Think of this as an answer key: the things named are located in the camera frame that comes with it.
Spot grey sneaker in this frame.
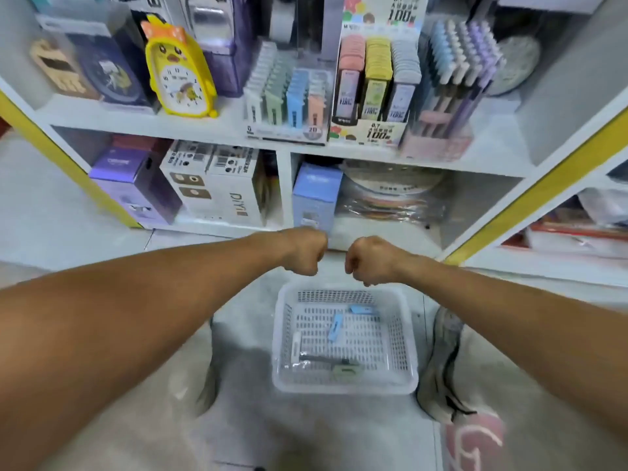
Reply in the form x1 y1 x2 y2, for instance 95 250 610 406
417 309 474 425
191 319 222 418

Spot clear boxed dark clock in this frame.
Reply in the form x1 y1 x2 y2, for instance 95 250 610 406
34 0 158 114

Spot purple box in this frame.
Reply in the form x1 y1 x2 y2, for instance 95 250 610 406
88 135 183 228

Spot blue small carton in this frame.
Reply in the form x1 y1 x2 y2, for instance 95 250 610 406
292 162 345 234

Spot red white flat box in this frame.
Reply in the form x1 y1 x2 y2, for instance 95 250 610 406
525 205 628 259

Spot small tan alarm clock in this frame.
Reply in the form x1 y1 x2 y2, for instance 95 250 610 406
27 36 99 99

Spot person's left hand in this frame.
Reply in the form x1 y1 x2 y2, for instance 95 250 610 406
277 227 330 277

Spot stack of wrapped discs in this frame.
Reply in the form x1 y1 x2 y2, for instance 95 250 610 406
338 160 453 224

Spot white plastic basket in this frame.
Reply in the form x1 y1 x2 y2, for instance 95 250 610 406
271 281 420 395

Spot clear plastic tray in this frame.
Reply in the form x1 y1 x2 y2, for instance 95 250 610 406
243 39 335 145

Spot person's right forearm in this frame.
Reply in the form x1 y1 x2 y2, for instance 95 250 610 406
392 252 628 447

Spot large white cardboard box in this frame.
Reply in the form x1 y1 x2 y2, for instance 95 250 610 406
159 140 268 228

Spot red floor sticker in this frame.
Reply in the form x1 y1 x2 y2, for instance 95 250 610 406
444 409 512 471

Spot purple translucent container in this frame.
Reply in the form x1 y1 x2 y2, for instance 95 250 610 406
181 0 261 99

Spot yellow alarm clock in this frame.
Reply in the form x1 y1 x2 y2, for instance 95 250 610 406
140 14 220 120

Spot white shelf with yellow trim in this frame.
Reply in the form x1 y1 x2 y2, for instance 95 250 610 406
0 0 628 288

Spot white round clock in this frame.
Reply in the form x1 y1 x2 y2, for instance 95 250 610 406
485 34 543 97

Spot pile of lead refill packets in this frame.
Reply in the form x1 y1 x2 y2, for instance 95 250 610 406
287 304 379 375

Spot person's left forearm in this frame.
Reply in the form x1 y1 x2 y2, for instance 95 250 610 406
0 230 296 471

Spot tape dispenser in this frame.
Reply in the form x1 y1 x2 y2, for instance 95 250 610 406
265 0 296 45

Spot plastic wrapped items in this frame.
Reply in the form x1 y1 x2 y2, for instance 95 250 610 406
579 186 628 226

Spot white hanging accessory box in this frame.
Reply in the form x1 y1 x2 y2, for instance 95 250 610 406
181 0 237 50

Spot person's right hand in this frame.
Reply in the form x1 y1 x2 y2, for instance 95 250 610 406
343 236 406 287

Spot white refill display box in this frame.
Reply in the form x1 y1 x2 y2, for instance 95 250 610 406
328 0 428 148

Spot white long box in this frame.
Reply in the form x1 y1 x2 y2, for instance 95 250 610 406
495 0 610 16

